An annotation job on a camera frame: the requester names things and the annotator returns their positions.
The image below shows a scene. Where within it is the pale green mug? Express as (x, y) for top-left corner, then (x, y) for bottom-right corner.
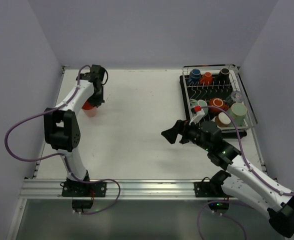
(227, 102), (248, 127)
(189, 99), (209, 115)

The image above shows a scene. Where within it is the steel cup with cork base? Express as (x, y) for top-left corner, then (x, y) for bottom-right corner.
(214, 112), (231, 128)

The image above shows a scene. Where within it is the pink plastic cup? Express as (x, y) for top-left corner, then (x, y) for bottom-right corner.
(81, 101), (97, 118)

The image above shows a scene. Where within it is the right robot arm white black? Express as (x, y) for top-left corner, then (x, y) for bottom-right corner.
(161, 120), (294, 238)

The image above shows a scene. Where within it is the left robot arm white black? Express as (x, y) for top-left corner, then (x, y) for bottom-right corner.
(43, 64), (109, 183)

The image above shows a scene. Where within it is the red glazed round cup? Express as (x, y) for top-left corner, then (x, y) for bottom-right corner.
(208, 97), (229, 115)

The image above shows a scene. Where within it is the black drip tray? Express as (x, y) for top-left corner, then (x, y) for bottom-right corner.
(179, 74), (249, 139)

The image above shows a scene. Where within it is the orange cup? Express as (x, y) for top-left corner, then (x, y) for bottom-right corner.
(199, 72), (214, 86)

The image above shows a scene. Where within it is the clear glass cup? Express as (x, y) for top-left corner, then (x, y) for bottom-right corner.
(228, 90), (244, 103)

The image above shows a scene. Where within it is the blue cup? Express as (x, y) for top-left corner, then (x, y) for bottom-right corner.
(188, 68), (202, 84)

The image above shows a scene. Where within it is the black cup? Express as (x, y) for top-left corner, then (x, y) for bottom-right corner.
(216, 67), (230, 83)

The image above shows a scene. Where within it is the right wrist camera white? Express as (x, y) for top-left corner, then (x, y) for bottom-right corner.
(189, 105), (205, 125)

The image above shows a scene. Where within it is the wire dish rack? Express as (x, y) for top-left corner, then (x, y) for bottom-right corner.
(179, 64), (258, 132)

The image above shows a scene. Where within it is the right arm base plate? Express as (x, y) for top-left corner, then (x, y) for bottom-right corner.
(193, 177), (227, 198)

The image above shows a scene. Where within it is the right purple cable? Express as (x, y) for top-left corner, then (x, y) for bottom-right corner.
(196, 104), (294, 240)

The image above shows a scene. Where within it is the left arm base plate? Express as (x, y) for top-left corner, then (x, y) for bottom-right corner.
(60, 179), (107, 198)

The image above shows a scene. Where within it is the aluminium mounting rail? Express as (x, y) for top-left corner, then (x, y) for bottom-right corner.
(19, 177), (283, 200)

